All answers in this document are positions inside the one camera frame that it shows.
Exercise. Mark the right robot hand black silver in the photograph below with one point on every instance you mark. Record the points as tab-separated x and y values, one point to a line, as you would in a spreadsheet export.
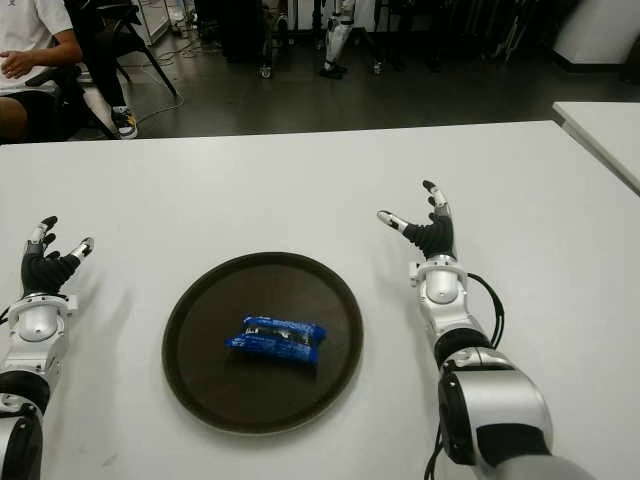
435	235

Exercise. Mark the left robot hand black silver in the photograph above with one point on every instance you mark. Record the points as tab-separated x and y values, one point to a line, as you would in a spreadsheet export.
44	270

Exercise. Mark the blue Oreo cookie pack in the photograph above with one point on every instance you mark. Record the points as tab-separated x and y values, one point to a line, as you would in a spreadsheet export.
275	340

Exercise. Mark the right robot arm silver black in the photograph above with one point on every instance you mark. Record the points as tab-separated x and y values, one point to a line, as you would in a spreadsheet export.
480	380

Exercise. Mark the left robot arm silver black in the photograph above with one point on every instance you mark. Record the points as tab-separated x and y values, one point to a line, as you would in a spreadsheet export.
32	335

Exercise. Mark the round dark brown tray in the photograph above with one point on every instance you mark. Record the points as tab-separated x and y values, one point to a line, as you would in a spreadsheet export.
200	350

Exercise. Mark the black wheeled stand leg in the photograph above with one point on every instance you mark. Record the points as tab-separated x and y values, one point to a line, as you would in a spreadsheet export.
377	67
266	70

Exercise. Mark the grey armrest office chair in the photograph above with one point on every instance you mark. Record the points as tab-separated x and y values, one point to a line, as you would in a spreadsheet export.
45	76

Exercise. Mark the white side table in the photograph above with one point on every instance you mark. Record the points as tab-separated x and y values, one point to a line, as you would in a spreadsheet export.
607	130

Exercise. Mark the person in black clothes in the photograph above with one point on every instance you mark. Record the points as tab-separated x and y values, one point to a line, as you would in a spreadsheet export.
105	75

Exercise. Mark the white humanoid robot legs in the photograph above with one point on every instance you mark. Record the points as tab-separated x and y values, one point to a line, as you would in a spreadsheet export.
336	37

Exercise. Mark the black folding chair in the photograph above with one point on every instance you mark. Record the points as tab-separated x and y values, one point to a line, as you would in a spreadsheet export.
132	47

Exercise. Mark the seated person in white shirt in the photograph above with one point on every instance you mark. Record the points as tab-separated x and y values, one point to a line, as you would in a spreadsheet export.
25	30

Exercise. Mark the white curved panel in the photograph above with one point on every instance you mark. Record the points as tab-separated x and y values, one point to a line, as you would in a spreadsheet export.
595	30

